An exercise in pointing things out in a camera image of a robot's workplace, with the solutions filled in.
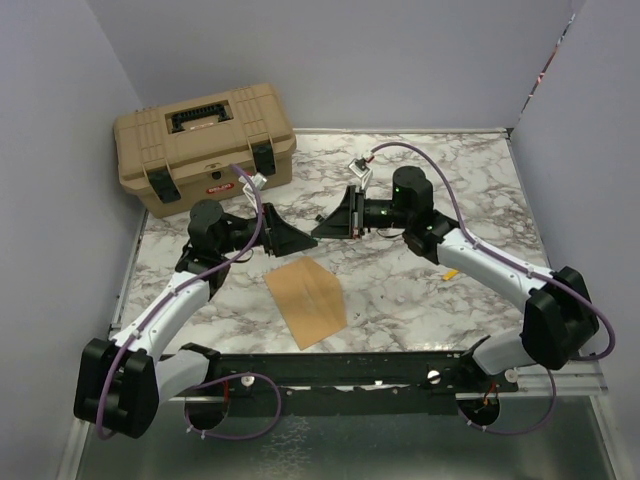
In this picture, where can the tan plastic toolbox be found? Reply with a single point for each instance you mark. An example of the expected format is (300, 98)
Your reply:
(173, 156)

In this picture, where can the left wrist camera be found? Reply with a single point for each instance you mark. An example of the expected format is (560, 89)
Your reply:
(252, 183)

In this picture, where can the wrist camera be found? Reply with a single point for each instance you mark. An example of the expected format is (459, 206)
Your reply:
(252, 183)
(361, 168)

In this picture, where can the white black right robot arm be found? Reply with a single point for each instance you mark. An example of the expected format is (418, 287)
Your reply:
(557, 321)

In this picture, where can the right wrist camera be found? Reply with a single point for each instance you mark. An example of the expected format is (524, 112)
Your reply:
(361, 168)

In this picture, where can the yellow black utility knife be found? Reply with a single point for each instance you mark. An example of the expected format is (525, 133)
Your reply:
(450, 275)

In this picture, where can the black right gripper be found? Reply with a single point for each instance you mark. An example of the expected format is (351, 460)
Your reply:
(348, 222)

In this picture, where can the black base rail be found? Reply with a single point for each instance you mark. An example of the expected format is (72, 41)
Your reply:
(339, 384)

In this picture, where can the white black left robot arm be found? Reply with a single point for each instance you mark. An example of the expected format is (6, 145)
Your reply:
(123, 380)

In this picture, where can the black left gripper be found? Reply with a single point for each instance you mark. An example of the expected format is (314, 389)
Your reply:
(283, 238)

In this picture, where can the brown paper envelope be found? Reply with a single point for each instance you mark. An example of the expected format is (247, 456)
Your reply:
(310, 300)

